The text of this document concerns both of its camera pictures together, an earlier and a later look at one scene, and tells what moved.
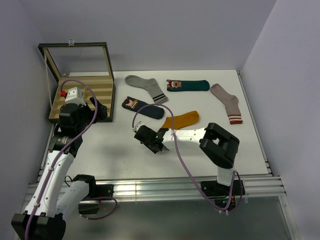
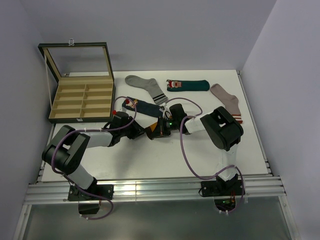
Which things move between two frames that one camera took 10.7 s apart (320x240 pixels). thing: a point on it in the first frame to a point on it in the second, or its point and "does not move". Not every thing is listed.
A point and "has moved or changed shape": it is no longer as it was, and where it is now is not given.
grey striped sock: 150,84 does not move
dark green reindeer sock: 173,85 does not move
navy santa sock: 133,104 does not move
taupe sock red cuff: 231,102 does not move
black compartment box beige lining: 86,65 does not move
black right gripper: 150,148 to 160,130
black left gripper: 102,113 to 138,130
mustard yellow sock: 186,119 has moved or changed shape
